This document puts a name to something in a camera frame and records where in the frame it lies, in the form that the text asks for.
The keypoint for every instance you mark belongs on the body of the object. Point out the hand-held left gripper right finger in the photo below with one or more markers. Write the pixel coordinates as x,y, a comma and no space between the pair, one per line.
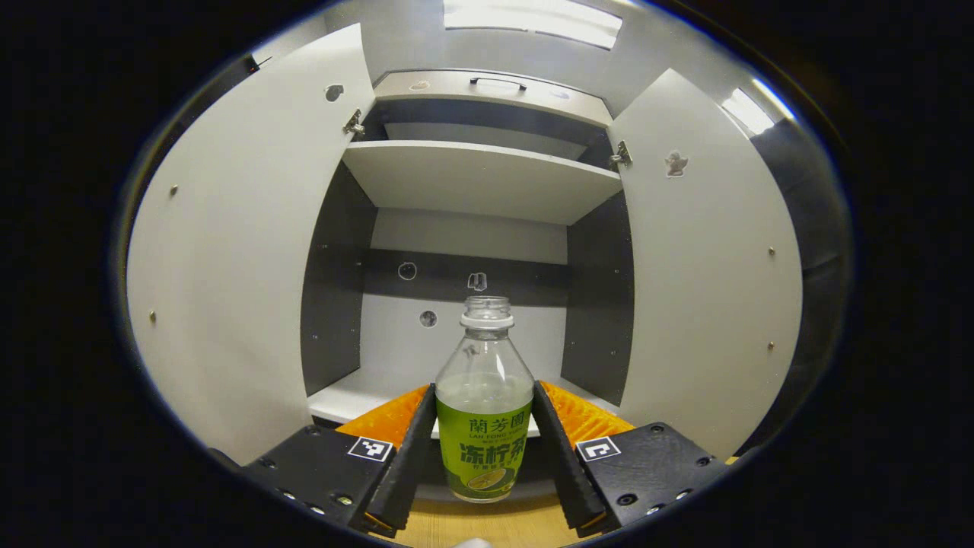
567,472

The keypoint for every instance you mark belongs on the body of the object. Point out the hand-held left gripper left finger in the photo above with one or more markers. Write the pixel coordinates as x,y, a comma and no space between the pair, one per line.
411,472

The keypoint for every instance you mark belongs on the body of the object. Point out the green label clear bottle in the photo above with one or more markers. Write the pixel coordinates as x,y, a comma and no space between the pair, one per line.
485,449

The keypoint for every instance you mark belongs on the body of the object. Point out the grey cabinet door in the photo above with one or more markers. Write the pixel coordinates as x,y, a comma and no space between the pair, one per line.
243,266
708,289

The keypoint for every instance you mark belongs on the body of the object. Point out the grey cabinet drawer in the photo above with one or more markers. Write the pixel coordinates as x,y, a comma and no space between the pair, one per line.
456,93

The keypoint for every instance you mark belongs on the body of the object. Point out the black backdrop cloth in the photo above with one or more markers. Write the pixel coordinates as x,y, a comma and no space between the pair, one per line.
814,213

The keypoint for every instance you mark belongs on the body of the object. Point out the small ceiling light panel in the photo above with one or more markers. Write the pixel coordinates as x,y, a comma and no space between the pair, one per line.
749,110

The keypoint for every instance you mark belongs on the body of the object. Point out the large ceiling light panel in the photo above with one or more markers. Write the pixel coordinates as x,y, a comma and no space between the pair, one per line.
533,23

